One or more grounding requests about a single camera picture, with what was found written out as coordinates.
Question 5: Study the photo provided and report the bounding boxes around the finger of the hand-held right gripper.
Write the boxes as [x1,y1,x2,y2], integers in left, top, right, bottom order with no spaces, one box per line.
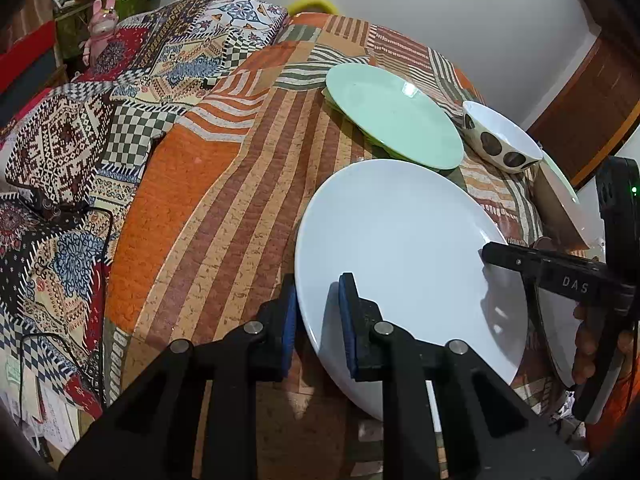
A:
[482,242,551,288]

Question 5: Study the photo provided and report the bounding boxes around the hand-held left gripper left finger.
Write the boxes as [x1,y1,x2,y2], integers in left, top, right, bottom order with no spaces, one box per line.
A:
[59,274,301,480]

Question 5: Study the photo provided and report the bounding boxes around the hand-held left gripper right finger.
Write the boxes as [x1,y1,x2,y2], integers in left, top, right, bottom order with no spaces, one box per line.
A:
[339,272,583,480]

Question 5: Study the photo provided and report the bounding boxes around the white plate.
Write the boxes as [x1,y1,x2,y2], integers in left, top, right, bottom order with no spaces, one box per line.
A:
[294,159,529,422]

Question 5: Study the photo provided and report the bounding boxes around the person's right hand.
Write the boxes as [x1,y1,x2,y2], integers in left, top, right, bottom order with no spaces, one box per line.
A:
[571,304,638,387]

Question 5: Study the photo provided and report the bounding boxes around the pale green bowl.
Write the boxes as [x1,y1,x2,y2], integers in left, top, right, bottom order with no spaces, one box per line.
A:
[540,152,601,256]

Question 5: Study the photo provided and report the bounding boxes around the white bowl with dark spots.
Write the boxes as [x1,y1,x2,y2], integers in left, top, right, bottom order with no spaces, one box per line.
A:
[461,100,544,175]

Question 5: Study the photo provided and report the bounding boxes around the wooden door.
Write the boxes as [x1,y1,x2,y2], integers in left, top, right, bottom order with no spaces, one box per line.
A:
[525,0,640,188]

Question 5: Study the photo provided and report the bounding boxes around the orange striped patchwork quilt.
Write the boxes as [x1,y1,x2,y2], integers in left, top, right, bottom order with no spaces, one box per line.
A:
[102,10,593,480]

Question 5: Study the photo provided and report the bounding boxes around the white floral cloth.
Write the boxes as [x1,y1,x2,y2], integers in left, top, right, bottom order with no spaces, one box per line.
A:
[542,387,583,443]

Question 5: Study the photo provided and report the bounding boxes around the pale green plate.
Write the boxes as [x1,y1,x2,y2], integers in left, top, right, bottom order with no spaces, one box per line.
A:
[325,63,466,171]
[322,87,401,158]

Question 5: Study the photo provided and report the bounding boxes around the pile of papers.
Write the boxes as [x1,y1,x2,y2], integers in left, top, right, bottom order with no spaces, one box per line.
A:
[0,350,83,463]

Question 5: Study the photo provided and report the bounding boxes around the patterned patchwork blanket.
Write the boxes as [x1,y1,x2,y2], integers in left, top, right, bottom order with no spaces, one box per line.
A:
[0,0,292,421]

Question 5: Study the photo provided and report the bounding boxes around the pink bunny toy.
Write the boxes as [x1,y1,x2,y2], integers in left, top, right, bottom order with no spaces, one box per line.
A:
[82,0,122,67]

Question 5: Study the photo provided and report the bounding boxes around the green box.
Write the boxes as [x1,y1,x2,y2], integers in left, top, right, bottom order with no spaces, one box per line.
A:
[54,0,147,61]

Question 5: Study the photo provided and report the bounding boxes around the red box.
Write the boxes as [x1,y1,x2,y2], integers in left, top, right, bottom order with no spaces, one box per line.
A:
[0,20,58,97]

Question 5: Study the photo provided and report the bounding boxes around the black cable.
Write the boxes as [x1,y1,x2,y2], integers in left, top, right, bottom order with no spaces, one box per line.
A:
[37,199,117,408]

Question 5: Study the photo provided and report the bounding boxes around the yellow handle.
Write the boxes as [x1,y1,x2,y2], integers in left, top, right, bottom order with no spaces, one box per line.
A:
[287,0,339,15]

